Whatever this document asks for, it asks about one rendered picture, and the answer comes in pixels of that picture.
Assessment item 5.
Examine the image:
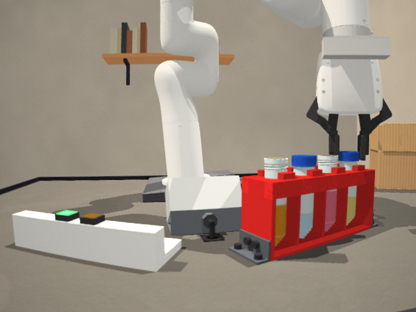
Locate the brown cardboard box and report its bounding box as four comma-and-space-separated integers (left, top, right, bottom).
369, 123, 416, 190

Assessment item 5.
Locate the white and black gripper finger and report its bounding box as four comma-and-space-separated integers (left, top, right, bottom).
357, 99, 392, 161
306, 96, 339, 156

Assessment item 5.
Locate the dark grey bolted mounting bracket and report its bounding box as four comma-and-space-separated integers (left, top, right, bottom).
229, 229, 271, 265

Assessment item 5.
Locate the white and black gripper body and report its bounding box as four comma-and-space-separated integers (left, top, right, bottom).
316, 52, 383, 116

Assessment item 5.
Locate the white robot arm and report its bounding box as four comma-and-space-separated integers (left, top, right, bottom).
155, 0, 391, 185

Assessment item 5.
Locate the red tube rack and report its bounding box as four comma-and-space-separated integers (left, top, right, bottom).
241, 163, 375, 261

